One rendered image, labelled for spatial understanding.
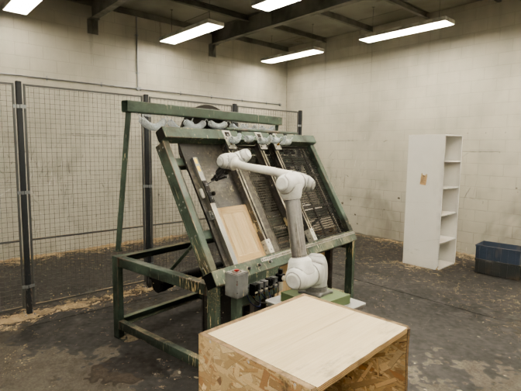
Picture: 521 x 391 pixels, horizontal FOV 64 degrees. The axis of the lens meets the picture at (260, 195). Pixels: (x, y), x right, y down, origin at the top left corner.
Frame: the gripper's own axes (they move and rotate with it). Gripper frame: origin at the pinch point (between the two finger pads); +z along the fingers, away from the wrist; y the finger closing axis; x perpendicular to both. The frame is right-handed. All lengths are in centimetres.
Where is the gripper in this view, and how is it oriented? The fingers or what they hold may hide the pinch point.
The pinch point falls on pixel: (214, 178)
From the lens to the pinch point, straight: 338.2
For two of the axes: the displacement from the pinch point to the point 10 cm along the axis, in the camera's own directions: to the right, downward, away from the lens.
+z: -6.7, 4.3, 6.0
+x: 6.4, -0.7, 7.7
